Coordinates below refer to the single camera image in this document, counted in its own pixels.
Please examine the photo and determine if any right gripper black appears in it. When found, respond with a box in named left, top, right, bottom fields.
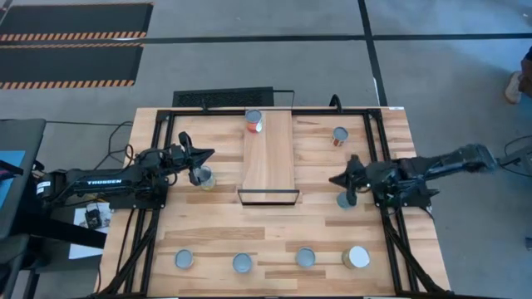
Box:
left=328, top=154, right=361, bottom=208

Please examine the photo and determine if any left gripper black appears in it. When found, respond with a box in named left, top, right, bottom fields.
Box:
left=178, top=131, right=216, bottom=187

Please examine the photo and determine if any yellow carrots tin can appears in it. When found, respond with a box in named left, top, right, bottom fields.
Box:
left=195, top=164, right=217, bottom=192

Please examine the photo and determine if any grey-topped tin can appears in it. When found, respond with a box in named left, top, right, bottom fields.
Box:
left=174, top=248, right=195, bottom=270
left=336, top=190, right=354, bottom=210
left=295, top=247, right=317, bottom=268

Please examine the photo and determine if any diced tomatoes tin can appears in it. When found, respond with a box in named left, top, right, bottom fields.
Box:
left=332, top=126, right=350, bottom=148

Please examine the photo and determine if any wide green tin can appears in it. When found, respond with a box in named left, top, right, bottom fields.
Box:
left=341, top=245, right=372, bottom=270

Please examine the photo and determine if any green red hearts tin can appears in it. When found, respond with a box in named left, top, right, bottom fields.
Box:
left=232, top=252, right=254, bottom=274

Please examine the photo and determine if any black perforated panel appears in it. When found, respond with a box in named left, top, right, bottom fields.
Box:
left=172, top=86, right=275, bottom=108

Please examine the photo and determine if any small black device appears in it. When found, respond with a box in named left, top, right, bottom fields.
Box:
left=84, top=208, right=103, bottom=228

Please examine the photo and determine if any white paper sheet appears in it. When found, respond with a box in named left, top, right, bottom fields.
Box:
left=68, top=205, right=113, bottom=261

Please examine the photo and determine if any black metal floor beam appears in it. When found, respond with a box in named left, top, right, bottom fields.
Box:
left=16, top=207, right=108, bottom=250

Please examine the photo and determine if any black hazard-striped floor mat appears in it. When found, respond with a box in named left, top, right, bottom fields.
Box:
left=0, top=43, right=145, bottom=91
left=0, top=2, right=154, bottom=42

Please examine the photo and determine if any dark grey side table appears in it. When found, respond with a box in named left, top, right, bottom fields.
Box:
left=0, top=118, right=47, bottom=242

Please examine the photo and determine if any blue sheet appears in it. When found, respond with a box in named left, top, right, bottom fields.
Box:
left=0, top=149, right=27, bottom=211

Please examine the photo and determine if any person's shoe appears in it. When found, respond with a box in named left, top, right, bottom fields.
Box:
left=504, top=70, right=525, bottom=105

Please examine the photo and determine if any person's leg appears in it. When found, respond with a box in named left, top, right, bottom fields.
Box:
left=520, top=45, right=532, bottom=99

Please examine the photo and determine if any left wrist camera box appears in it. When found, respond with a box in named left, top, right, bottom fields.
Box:
left=164, top=143, right=189, bottom=167

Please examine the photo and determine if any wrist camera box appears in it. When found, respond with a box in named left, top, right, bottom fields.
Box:
left=164, top=143, right=189, bottom=167
left=364, top=164, right=392, bottom=189

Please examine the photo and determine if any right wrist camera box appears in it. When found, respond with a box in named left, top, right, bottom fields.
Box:
left=364, top=164, right=392, bottom=189

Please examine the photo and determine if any black aluminium table frame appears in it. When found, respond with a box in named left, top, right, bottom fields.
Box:
left=97, top=106, right=452, bottom=299

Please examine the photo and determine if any black wire shelf rack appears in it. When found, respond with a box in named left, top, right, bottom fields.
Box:
left=234, top=89, right=301, bottom=207

